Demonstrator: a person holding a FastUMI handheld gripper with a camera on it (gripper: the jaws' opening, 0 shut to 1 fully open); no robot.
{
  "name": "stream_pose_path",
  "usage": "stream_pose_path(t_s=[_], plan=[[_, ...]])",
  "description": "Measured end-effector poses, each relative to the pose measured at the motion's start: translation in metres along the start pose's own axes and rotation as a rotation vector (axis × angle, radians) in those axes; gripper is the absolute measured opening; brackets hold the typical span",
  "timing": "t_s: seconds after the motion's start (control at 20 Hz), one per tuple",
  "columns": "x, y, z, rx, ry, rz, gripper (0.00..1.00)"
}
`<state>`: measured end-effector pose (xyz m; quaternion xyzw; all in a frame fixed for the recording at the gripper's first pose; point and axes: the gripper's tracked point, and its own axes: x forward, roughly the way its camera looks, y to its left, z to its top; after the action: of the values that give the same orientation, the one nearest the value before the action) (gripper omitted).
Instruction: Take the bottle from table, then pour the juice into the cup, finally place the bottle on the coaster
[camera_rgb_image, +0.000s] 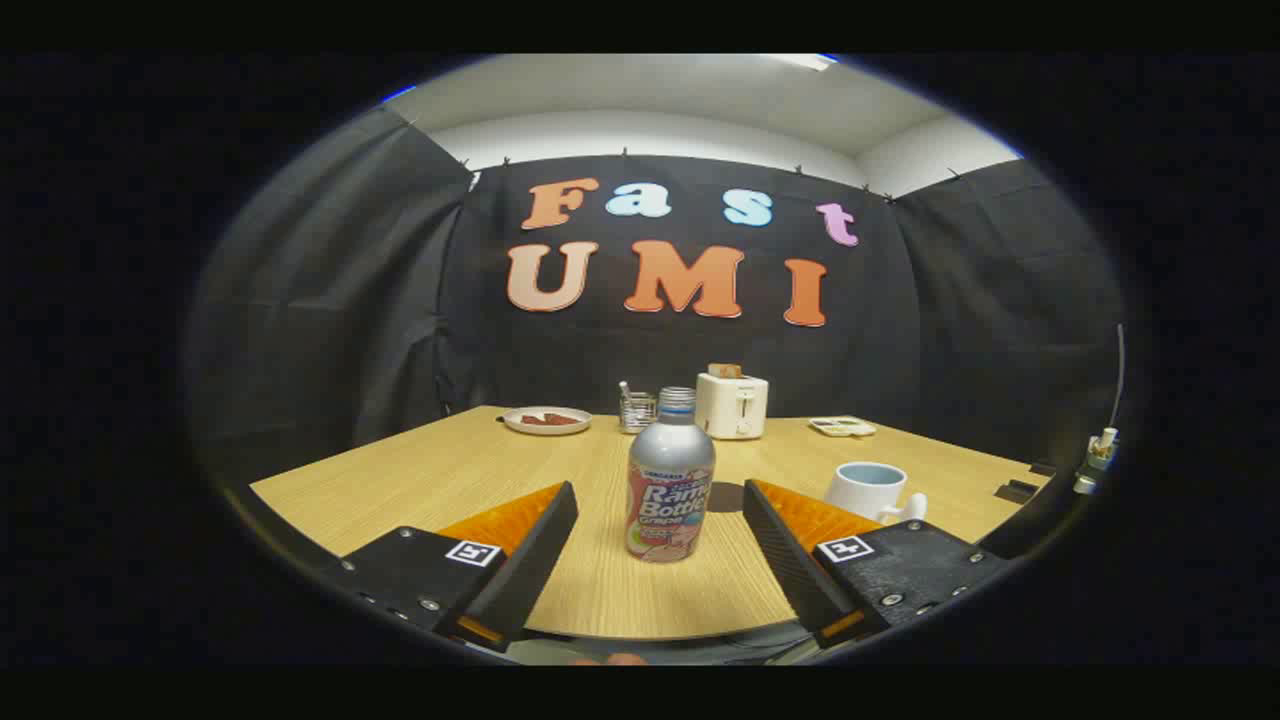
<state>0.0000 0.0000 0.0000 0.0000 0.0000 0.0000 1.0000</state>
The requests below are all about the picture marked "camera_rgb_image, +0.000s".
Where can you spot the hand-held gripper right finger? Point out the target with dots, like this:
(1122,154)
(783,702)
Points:
(790,560)

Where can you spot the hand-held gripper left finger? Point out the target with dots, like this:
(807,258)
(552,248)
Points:
(530,560)

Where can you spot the dark round coaster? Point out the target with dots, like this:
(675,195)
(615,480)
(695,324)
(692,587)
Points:
(727,498)

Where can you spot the white cup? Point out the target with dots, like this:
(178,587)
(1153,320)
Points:
(858,493)

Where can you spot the silver juice bottle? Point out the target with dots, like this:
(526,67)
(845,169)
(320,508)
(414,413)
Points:
(670,460)

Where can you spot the wooden table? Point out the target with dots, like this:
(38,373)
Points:
(450,470)

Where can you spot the white oval plate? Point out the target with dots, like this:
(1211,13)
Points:
(515,424)

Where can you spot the brown meat pieces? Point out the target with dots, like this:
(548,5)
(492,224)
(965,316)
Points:
(548,420)

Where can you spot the white condiment tray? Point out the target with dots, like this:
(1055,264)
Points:
(842,427)

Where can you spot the white toaster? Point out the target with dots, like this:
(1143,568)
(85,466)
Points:
(730,408)

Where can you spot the metal utensil holder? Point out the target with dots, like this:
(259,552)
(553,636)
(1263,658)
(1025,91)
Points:
(638,414)

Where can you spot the toast slice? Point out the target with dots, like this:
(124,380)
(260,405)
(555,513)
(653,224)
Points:
(724,370)

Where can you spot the black table clamp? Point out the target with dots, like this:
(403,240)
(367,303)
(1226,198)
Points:
(1043,468)
(1016,492)

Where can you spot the black backdrop cloth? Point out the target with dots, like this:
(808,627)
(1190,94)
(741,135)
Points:
(350,330)

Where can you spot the metal stand with antenna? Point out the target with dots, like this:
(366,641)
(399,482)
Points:
(1100,450)

